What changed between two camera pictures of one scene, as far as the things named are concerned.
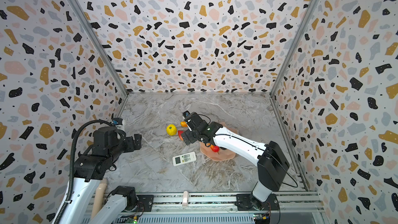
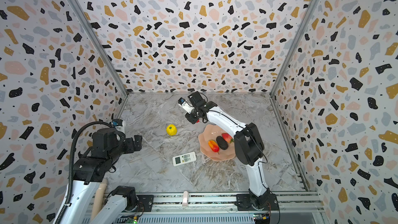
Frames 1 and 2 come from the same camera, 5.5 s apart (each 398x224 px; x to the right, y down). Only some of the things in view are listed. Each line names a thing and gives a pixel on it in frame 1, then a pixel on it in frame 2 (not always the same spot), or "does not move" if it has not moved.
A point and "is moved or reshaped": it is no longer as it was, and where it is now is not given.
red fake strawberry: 180,135 is moved or reshaped
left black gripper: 131,145 does not move
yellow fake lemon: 171,129 does not move
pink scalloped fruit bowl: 223,154 does not move
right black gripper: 189,134 -> 193,115
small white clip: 185,198 does not move
